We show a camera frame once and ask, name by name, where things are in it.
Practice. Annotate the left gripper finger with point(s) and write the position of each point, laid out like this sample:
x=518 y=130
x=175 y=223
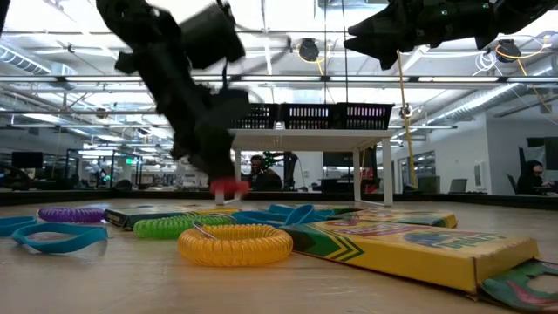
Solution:
x=179 y=152
x=215 y=161

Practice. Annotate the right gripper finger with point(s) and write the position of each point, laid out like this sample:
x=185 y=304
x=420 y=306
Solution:
x=385 y=48
x=392 y=24

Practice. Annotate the red coil wristband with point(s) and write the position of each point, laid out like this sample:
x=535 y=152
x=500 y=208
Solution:
x=229 y=187

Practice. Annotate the blue silicone band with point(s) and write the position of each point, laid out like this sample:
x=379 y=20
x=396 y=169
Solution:
x=305 y=213
x=65 y=247
x=257 y=218
x=22 y=219

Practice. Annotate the green coil wristband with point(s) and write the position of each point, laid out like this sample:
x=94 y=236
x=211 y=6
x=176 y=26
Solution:
x=165 y=227

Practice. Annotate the orange coil wristband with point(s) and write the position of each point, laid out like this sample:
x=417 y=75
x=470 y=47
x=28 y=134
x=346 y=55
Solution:
x=235 y=253

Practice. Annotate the purple coil wristband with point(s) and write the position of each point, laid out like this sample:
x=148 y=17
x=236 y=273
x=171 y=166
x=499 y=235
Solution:
x=70 y=215

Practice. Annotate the black background robot arm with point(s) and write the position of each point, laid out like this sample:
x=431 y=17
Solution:
x=288 y=168

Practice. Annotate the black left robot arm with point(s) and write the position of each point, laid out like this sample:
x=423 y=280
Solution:
x=165 y=65

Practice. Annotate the person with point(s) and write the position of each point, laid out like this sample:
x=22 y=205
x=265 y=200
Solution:
x=532 y=179
x=266 y=179

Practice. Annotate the grey bin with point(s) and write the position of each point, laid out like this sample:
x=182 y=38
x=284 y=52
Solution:
x=429 y=184

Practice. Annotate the computer monitor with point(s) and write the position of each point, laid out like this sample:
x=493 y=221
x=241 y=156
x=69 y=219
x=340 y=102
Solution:
x=27 y=160

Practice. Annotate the grey laptop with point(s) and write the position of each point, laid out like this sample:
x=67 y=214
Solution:
x=457 y=186

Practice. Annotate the black metal table frame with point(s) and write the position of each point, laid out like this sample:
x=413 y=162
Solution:
x=87 y=196

